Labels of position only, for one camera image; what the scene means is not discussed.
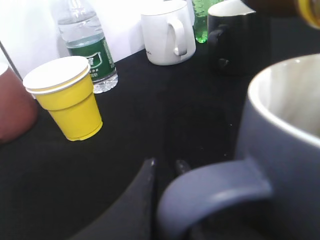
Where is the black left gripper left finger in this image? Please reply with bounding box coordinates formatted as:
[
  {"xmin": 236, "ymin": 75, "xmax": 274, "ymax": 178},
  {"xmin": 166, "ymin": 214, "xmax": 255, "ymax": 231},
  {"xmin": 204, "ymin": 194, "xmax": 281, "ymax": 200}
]
[{"xmin": 71, "ymin": 158, "xmax": 156, "ymax": 240}]

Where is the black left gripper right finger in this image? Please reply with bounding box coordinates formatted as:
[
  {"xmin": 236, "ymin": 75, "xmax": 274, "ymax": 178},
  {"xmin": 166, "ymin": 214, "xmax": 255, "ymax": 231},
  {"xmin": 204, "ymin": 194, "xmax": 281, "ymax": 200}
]
[{"xmin": 175, "ymin": 159, "xmax": 192, "ymax": 176}]

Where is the grey ceramic mug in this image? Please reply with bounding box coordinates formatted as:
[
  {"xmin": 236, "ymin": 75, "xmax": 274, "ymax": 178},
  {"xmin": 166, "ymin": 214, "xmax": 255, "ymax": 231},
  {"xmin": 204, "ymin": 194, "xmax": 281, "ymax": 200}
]
[{"xmin": 156, "ymin": 54, "xmax": 320, "ymax": 240}]

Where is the yellow paper cup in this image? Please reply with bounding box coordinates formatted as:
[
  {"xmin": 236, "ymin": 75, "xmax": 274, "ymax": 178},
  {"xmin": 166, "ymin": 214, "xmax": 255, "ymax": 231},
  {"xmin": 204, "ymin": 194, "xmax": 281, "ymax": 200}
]
[{"xmin": 22, "ymin": 56, "xmax": 103, "ymax": 141}]

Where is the green sprite bottle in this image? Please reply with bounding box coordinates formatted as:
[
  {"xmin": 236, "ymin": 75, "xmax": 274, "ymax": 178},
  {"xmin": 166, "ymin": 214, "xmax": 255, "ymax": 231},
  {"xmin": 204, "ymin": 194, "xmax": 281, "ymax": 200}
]
[{"xmin": 192, "ymin": 0, "xmax": 223, "ymax": 44}]

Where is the white ceramic mug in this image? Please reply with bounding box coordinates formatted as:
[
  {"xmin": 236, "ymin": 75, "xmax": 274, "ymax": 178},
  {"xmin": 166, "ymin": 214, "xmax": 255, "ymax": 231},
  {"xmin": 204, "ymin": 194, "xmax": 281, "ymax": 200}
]
[{"xmin": 140, "ymin": 0, "xmax": 196, "ymax": 66}]

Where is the black ceramic mug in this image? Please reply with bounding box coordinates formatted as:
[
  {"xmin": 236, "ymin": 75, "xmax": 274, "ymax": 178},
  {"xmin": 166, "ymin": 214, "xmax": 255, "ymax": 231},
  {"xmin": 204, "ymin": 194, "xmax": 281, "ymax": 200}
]
[{"xmin": 207, "ymin": 0, "xmax": 272, "ymax": 76}]

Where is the brown ceramic mug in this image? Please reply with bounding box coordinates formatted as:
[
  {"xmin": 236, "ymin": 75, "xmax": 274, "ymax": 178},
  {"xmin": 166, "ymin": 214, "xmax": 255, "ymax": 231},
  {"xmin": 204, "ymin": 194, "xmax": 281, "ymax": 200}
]
[{"xmin": 0, "ymin": 63, "xmax": 38, "ymax": 145}]

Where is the clear water bottle green label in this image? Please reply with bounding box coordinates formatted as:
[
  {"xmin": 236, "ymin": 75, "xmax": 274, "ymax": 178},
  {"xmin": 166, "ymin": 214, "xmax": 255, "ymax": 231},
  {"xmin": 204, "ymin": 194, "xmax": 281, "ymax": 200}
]
[{"xmin": 51, "ymin": 0, "xmax": 118, "ymax": 94}]

